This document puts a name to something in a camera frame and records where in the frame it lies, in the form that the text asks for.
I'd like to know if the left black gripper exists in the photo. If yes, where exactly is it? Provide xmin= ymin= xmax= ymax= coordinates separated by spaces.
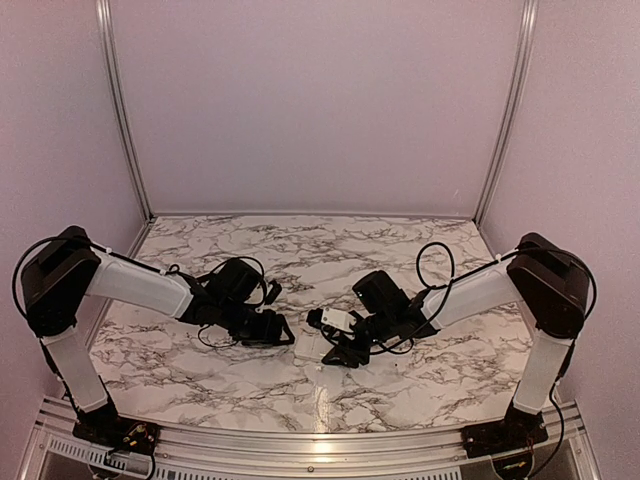
xmin=217 ymin=297 xmax=295 ymax=345

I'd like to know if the white remote control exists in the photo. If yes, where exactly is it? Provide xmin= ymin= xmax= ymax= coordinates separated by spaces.
xmin=294 ymin=334 xmax=333 ymax=362

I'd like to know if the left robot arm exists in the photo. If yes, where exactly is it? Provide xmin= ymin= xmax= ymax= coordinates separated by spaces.
xmin=11 ymin=225 xmax=295 ymax=445

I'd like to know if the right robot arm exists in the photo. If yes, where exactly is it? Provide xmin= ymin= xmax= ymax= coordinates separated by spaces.
xmin=314 ymin=233 xmax=597 ymax=448

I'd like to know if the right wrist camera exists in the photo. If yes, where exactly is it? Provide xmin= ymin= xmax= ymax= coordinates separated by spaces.
xmin=306 ymin=308 xmax=356 ymax=333

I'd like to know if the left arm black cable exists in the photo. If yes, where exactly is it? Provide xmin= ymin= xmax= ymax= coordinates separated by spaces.
xmin=10 ymin=237 xmax=269 ymax=351

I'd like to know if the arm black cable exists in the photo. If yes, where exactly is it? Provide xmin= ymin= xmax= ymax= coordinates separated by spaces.
xmin=369 ymin=241 xmax=600 ymax=471
xmin=10 ymin=237 xmax=269 ymax=351

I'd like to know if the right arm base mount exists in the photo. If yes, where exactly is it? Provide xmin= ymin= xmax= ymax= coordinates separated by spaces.
xmin=461 ymin=404 xmax=549 ymax=458

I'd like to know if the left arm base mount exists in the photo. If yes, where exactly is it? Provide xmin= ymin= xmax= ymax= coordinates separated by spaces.
xmin=72 ymin=404 xmax=160 ymax=456

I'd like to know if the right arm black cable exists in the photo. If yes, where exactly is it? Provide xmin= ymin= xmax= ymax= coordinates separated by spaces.
xmin=369 ymin=241 xmax=600 ymax=471

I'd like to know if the front aluminium rail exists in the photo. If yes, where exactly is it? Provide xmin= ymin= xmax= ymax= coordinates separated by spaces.
xmin=17 ymin=397 xmax=602 ymax=479

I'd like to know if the left aluminium frame post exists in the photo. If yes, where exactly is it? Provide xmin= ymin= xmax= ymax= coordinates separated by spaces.
xmin=96 ymin=0 xmax=154 ymax=223

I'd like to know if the aluminium frame post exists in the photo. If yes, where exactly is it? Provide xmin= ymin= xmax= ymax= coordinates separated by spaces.
xmin=96 ymin=0 xmax=154 ymax=223
xmin=473 ymin=0 xmax=539 ymax=230

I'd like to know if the right aluminium frame post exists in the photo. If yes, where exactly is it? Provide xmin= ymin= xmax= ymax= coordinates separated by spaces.
xmin=473 ymin=0 xmax=539 ymax=230

